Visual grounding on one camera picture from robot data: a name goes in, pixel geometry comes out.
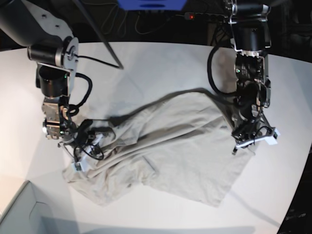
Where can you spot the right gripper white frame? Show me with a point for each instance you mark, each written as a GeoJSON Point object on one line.
{"type": "Point", "coordinates": [80, 146]}

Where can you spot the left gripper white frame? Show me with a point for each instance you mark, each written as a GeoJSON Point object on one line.
{"type": "Point", "coordinates": [252, 131]}

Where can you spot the beige t-shirt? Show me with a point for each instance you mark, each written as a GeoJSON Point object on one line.
{"type": "Point", "coordinates": [181, 145]}

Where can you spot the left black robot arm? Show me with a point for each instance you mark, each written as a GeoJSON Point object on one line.
{"type": "Point", "coordinates": [248, 21]}

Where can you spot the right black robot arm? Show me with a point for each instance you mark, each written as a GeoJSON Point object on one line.
{"type": "Point", "coordinates": [51, 44]}

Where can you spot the grey box at corner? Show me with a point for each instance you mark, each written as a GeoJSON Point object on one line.
{"type": "Point", "coordinates": [31, 212]}

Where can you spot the black power strip red light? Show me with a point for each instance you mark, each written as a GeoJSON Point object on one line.
{"type": "Point", "coordinates": [205, 16]}

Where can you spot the blue overhead mount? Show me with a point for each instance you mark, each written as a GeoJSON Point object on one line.
{"type": "Point", "coordinates": [142, 5]}

